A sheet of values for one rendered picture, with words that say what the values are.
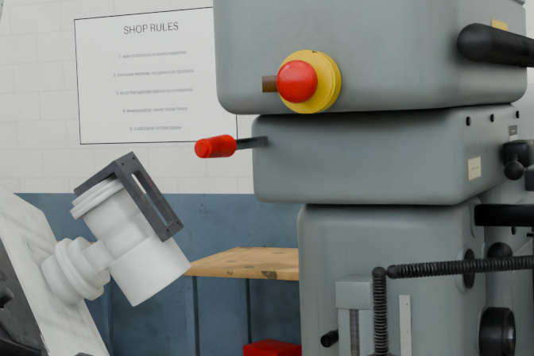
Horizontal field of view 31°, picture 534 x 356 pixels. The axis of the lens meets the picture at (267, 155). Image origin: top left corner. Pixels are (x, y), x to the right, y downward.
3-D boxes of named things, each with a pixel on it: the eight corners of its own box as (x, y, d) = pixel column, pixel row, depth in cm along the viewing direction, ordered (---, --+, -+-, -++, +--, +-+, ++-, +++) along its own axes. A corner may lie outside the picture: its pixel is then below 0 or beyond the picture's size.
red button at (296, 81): (313, 102, 86) (311, 58, 85) (272, 104, 87) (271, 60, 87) (326, 102, 89) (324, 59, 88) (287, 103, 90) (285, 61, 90)
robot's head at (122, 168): (102, 283, 87) (162, 243, 84) (48, 206, 87) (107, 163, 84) (132, 260, 93) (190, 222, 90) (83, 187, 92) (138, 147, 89)
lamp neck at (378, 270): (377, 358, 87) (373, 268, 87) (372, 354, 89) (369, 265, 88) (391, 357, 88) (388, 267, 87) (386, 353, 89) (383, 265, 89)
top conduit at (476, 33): (493, 59, 86) (493, 21, 86) (449, 62, 88) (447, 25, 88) (562, 69, 127) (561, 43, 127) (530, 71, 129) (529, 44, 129)
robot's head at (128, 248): (106, 326, 86) (187, 272, 85) (43, 234, 85) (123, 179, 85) (120, 311, 92) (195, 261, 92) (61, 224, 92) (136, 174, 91)
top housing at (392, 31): (448, 108, 86) (443, -71, 85) (195, 117, 97) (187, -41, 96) (533, 102, 128) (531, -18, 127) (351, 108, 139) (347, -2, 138)
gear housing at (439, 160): (466, 207, 95) (463, 106, 94) (248, 204, 105) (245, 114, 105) (524, 178, 125) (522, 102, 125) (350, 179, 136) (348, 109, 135)
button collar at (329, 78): (335, 112, 88) (333, 48, 88) (276, 114, 90) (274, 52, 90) (342, 112, 90) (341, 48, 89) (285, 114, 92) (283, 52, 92)
